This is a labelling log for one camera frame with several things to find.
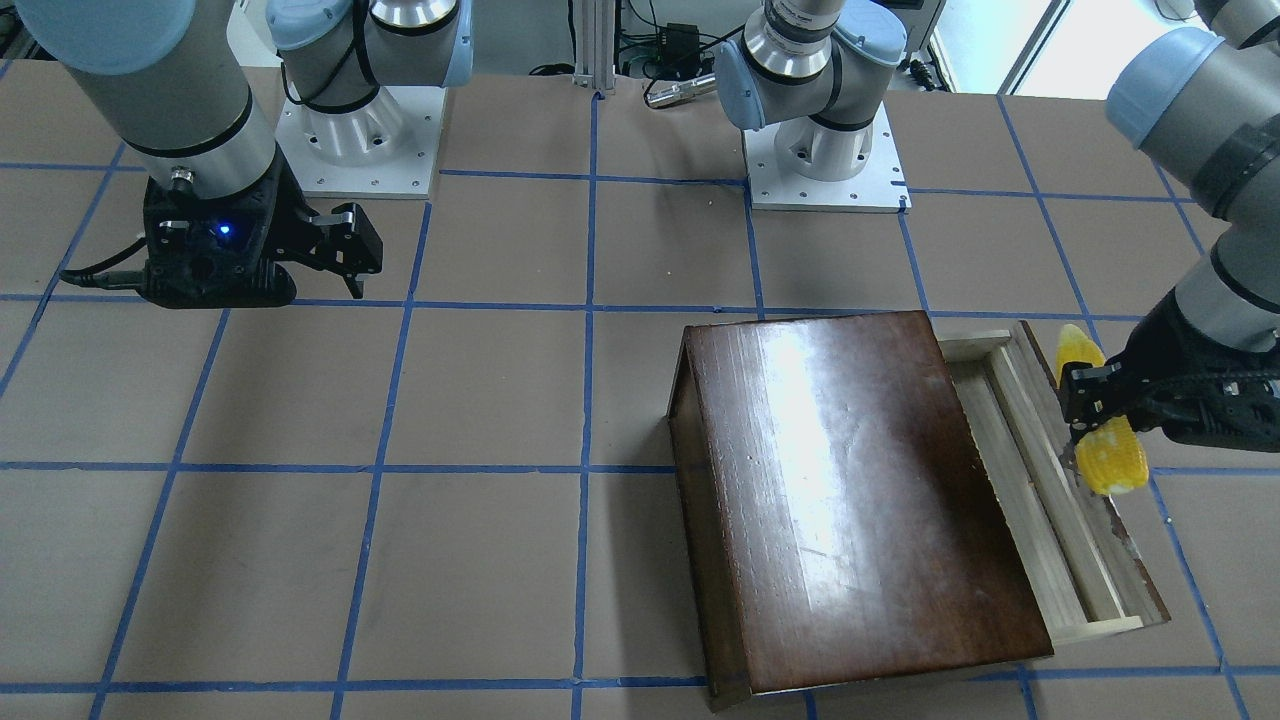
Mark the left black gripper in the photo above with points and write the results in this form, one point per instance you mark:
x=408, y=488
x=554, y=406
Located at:
x=1168, y=352

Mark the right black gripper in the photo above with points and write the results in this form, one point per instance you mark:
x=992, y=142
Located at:
x=287, y=226

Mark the yellow corn cob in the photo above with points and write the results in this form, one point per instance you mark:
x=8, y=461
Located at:
x=1110, y=458

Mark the light wood drawer white handle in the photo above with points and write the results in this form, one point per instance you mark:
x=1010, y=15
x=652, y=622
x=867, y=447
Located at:
x=1083, y=564

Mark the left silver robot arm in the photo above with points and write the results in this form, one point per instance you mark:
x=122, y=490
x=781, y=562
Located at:
x=1201, y=103

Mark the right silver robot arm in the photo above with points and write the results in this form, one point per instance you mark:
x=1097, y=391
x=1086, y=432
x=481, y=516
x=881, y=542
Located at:
x=163, y=75

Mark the dark wooden drawer cabinet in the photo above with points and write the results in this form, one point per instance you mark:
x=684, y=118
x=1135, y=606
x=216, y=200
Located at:
x=841, y=525

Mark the black power adapter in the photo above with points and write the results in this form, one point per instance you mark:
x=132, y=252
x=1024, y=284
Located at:
x=678, y=45

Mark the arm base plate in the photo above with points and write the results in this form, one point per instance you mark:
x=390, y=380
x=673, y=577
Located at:
x=798, y=165
x=386, y=150

